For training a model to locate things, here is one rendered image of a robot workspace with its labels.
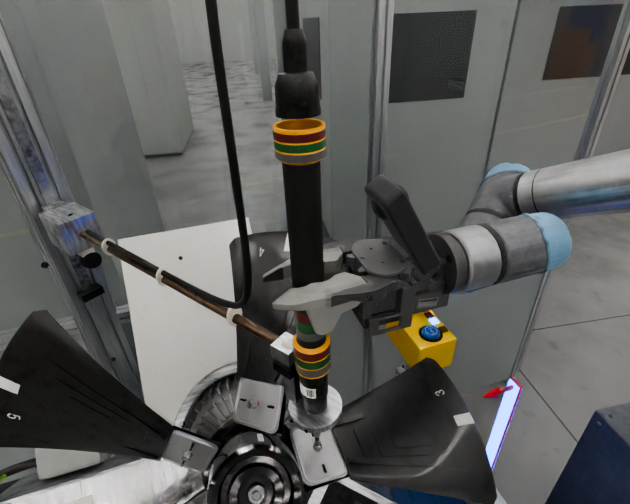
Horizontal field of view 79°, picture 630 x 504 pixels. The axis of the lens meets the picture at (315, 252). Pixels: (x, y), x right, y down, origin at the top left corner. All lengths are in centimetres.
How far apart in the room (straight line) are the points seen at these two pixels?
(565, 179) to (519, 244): 14
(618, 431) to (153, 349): 92
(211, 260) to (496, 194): 54
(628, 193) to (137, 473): 77
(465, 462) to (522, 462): 147
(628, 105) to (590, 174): 435
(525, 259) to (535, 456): 175
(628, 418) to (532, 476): 111
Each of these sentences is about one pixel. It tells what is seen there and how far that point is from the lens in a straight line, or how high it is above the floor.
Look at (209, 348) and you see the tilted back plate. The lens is 80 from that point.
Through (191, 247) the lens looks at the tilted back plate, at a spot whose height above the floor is 133.
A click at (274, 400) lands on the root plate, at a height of 127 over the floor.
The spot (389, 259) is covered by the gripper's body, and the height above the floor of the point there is 150.
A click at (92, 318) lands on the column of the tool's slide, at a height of 110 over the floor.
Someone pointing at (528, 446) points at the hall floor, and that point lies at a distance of 221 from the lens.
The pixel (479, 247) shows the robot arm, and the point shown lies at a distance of 46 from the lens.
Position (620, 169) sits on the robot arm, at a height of 156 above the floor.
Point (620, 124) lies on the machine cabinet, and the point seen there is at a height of 72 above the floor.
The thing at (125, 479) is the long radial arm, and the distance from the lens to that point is 74.
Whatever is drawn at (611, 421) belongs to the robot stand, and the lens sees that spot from 104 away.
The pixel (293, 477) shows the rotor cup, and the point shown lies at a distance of 56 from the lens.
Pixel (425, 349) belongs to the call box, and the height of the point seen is 107.
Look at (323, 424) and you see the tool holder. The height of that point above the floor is 129.
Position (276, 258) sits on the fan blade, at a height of 140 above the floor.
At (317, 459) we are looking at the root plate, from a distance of 61.
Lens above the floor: 172
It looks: 31 degrees down
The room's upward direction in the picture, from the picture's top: 3 degrees counter-clockwise
